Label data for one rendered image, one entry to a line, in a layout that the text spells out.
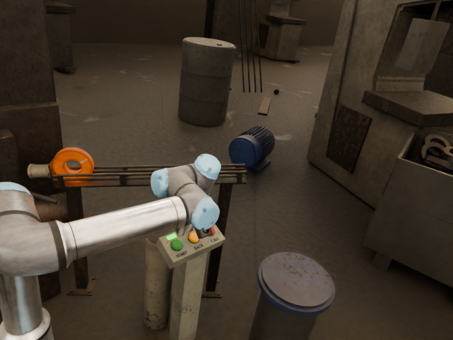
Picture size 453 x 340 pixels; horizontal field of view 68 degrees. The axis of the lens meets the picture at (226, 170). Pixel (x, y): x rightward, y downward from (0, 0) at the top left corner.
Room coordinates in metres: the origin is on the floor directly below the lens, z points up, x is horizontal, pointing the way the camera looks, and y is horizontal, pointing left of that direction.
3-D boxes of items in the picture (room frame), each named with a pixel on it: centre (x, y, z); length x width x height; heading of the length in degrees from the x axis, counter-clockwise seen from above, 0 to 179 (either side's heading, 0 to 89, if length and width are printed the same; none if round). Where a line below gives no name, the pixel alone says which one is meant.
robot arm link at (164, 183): (0.78, 0.13, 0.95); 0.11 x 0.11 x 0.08; 40
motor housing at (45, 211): (1.16, 0.75, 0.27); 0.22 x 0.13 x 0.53; 134
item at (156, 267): (1.07, 0.22, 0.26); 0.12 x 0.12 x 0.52
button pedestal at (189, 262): (0.98, 0.08, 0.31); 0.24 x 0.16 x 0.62; 134
